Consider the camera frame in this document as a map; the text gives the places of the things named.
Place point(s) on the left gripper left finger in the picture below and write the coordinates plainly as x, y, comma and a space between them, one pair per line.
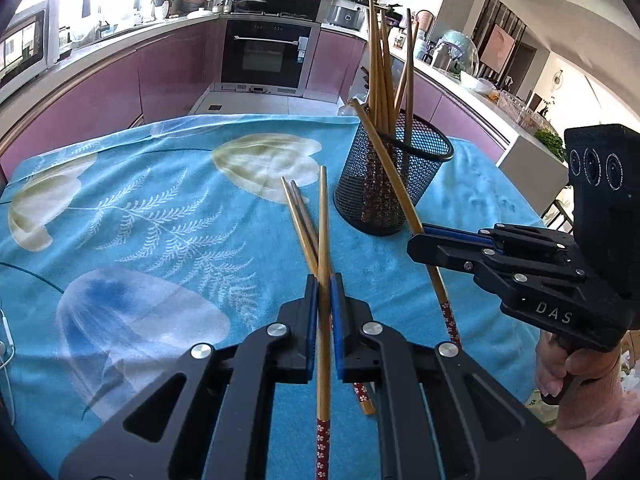
209, 415

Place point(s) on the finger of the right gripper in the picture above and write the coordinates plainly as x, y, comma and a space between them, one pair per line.
460, 233
451, 252

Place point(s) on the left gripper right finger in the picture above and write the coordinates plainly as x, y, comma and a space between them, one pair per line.
441, 415

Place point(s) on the dark wooden chopstick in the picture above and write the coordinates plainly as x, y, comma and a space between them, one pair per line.
306, 217
409, 80

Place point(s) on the right hand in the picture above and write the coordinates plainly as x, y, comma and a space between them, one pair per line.
594, 397

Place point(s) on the black mesh pen holder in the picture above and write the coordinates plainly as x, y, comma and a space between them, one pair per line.
385, 174

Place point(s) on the green mesh food cover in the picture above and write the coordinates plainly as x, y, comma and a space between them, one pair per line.
456, 53

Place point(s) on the blue floral tablecloth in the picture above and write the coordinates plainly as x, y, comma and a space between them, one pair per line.
120, 254

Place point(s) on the pink kettle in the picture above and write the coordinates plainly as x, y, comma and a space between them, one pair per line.
425, 20

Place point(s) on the black built-in oven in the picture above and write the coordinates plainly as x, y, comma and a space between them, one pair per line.
267, 54

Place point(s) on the black wok with lid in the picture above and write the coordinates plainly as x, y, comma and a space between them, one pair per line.
248, 6

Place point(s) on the white microwave oven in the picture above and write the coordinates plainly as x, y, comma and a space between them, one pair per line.
29, 46

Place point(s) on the black tracking camera box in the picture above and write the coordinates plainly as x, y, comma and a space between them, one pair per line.
603, 170

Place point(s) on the pink wall picture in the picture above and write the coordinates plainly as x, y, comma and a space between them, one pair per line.
498, 49

